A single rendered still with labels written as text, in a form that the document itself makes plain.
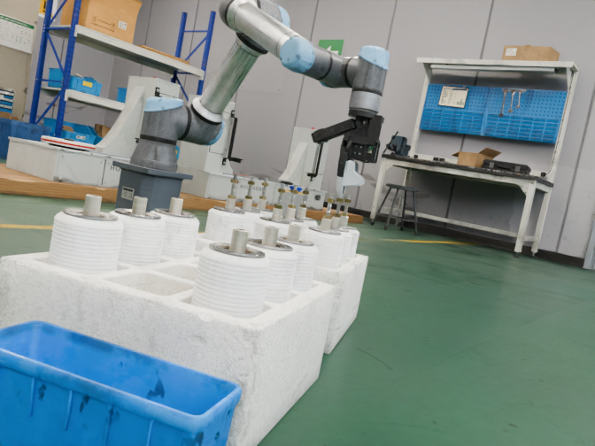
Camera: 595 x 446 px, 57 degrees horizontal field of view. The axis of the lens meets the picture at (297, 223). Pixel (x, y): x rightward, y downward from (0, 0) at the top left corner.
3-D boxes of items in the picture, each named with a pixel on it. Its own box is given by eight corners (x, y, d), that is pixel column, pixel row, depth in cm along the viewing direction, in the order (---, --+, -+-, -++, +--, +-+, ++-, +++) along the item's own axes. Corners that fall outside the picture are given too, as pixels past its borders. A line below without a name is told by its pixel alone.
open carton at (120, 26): (50, 25, 596) (57, -22, 592) (105, 45, 656) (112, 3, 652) (82, 26, 565) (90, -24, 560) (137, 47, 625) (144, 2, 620)
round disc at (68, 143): (30, 141, 325) (31, 131, 324) (77, 149, 349) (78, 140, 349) (57, 147, 307) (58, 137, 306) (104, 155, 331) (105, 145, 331)
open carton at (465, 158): (464, 169, 596) (469, 148, 594) (497, 174, 566) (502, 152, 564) (448, 165, 577) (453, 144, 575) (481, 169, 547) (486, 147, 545)
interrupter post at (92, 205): (78, 216, 79) (81, 194, 79) (88, 216, 81) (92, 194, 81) (91, 219, 78) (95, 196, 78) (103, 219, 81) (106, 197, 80)
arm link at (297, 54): (212, -28, 153) (309, 34, 122) (243, -13, 160) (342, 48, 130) (196, 11, 157) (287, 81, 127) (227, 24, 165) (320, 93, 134)
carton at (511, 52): (510, 68, 577) (514, 53, 576) (556, 69, 547) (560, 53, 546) (500, 60, 556) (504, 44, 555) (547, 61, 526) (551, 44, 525)
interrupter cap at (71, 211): (50, 212, 77) (51, 208, 77) (86, 212, 85) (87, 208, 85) (95, 224, 75) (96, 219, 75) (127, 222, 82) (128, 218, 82)
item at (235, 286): (164, 381, 71) (187, 246, 70) (198, 362, 80) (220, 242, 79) (230, 403, 69) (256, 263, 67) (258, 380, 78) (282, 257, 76)
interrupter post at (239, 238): (224, 252, 72) (228, 227, 72) (232, 250, 74) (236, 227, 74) (241, 256, 71) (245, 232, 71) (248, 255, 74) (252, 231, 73)
